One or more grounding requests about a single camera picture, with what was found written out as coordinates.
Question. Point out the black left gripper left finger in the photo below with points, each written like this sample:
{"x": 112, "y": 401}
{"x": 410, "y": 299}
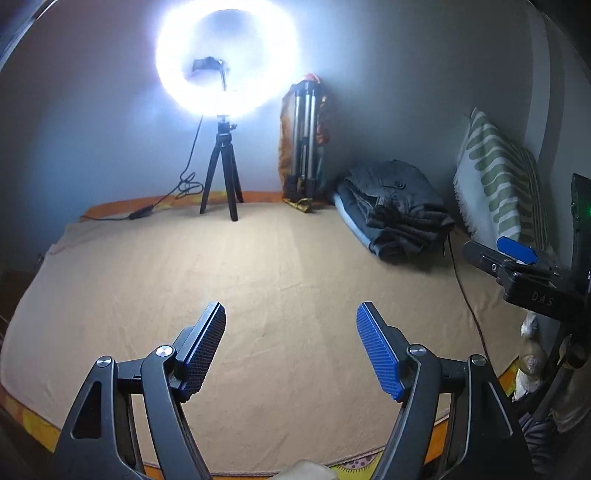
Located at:
{"x": 99, "y": 440}

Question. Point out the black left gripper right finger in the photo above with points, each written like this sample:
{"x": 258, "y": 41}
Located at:
{"x": 484, "y": 439}

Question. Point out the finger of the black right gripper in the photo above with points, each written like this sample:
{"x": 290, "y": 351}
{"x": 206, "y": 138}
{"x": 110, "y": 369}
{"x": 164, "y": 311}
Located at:
{"x": 484, "y": 258}
{"x": 517, "y": 251}

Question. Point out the grey houndstooth pants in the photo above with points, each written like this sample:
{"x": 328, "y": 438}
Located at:
{"x": 397, "y": 195}

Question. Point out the gloved right hand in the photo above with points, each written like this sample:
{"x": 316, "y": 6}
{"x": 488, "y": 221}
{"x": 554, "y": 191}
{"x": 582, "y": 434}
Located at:
{"x": 545, "y": 379}

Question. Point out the green striped white pillow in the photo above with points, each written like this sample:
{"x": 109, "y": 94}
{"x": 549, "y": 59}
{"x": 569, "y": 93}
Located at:
{"x": 497, "y": 187}

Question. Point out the dark folded clothes stack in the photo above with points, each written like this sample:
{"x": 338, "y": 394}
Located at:
{"x": 382, "y": 242}

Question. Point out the small black tripod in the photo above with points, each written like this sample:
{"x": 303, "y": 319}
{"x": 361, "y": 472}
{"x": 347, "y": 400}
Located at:
{"x": 223, "y": 150}

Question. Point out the folded silver tripod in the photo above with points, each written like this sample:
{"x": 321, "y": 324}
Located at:
{"x": 302, "y": 180}

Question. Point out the bright ring light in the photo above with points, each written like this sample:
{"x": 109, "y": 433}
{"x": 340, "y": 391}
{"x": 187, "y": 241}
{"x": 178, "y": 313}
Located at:
{"x": 228, "y": 58}

